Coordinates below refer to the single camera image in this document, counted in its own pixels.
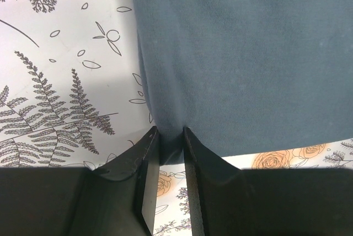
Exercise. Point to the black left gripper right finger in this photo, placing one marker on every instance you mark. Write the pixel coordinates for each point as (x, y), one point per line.
(225, 200)

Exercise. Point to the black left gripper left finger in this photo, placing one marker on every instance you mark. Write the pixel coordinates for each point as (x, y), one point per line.
(118, 198)

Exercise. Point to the blue-grey t-shirt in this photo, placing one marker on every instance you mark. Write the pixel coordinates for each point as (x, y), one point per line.
(247, 76)

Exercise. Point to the floral patterned table mat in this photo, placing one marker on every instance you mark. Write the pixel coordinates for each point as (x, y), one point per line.
(72, 96)

